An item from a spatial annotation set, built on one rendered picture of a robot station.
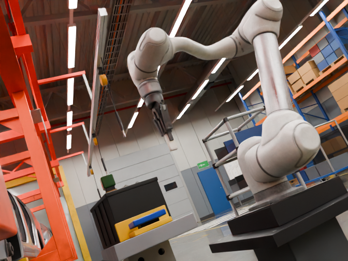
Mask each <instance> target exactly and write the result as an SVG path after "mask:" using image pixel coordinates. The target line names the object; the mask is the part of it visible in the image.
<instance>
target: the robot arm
mask: <svg viewBox="0 0 348 261"><path fill-rule="evenodd" d="M282 14H283V7H282V4H281V3H280V1H279V0H258V1H257V2H255V3H254V4H253V5H252V6H251V8H250V9H249V10H248V11H247V13H246V14H245V16H244V17H243V19H242V21H241V23H240V25H239V26H238V28H237V29H236V30H235V31H234V32H233V34H232V35H231V36H228V37H226V38H224V39H222V40H220V41H219V42H217V43H215V44H212V45H210V46H204V45H202V44H200V43H197V42H195V41H193V40H191V39H188V38H185V37H169V36H168V35H167V34H166V32H165V31H164V30H163V29H161V28H158V27H153V28H150V29H148V30H147V31H145V32H144V33H143V35H142V36H141V38H140V40H139V42H138V45H137V48H136V50H135V51H133V52H131V53H130V54H129V56H128V58H127V64H128V70H129V73H130V76H131V78H132V81H133V82H134V84H135V86H136V87H137V89H138V91H139V94H140V96H141V99H142V100H143V101H144V102H145V104H146V106H147V108H148V109H150V110H152V113H153V116H154V118H153V119H152V121H153V123H154V124H155V126H156V128H157V129H158V131H159V133H160V135H161V136H162V137H165V139H166V142H167V144H168V147H169V149H170V151H174V150H177V149H178V147H177V144H176V142H175V139H174V137H173V135H172V130H171V129H173V127H172V123H171V120H170V116H169V113H168V108H167V104H165V105H164V99H163V96H162V89H161V87H160V84H159V82H158V80H157V76H158V67H159V66H162V65H163V64H164V63H166V62H167V61H169V60H171V59H172V58H173V55H174V54H175V53H176V52H179V51H184V52H186V53H188V54H190V55H193V56H195V57H197V58H199V59H202V60H216V59H227V58H232V57H239V56H243V55H246V54H248V53H251V52H253V51H255V56H256V62H257V67H258V72H259V78H260V83H261V86H262V92H263V97H264V102H265V107H266V113H267V118H266V119H265V121H264V122H263V124H262V136H254V137H251V138H248V139H246V140H245V141H243V142H242V143H241V144H240V145H239V148H238V151H237V157H238V163H239V166H240V169H241V171H242V174H243V176H244V178H245V180H246V182H247V184H248V186H249V188H250V190H251V192H252V194H253V196H254V198H255V204H254V205H253V206H252V207H250V208H248V210H249V212H251V211H254V210H256V209H259V208H261V207H264V206H266V205H269V204H270V203H274V202H276V201H279V200H281V199H283V198H286V197H288V196H291V195H293V194H296V193H298V192H300V191H303V190H305V189H306V188H305V187H304V186H300V187H292V186H291V184H290V183H289V181H288V179H287V177H286V175H288V174H291V173H293V172H296V171H298V170H299V169H301V168H302V167H304V166H305V165H307V164H309V163H310V162H311V161H312V160H313V159H314V158H315V156H316V155H317V153H318V151H319V149H320V145H321V140H320V136H319V134H318V132H317V130H316V129H315V128H314V127H313V126H312V125H311V124H310V123H308V122H306V121H304V119H303V117H302V116H301V115H299V114H298V113H296V112H294V110H293V105H292V101H291V96H290V93H289V89H288V85H287V80H286V76H285V71H284V67H283V63H282V58H281V54H280V49H279V45H278V41H277V39H278V36H279V31H280V23H281V18H282Z"/></svg>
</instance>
